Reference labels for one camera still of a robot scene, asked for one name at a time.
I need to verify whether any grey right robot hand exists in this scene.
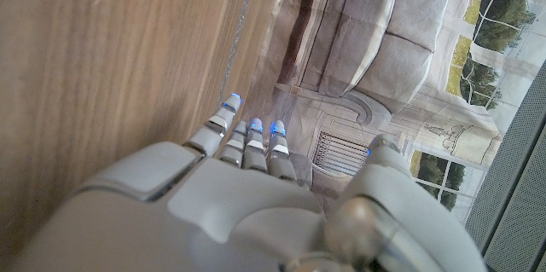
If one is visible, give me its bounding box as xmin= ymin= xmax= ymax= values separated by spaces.
xmin=8 ymin=92 xmax=490 ymax=272

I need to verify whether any grey tape outline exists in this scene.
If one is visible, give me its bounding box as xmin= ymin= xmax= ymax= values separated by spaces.
xmin=217 ymin=0 xmax=260 ymax=103

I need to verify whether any printed living room backdrop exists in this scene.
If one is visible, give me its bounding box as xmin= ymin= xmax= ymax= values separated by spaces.
xmin=238 ymin=0 xmax=546 ymax=226

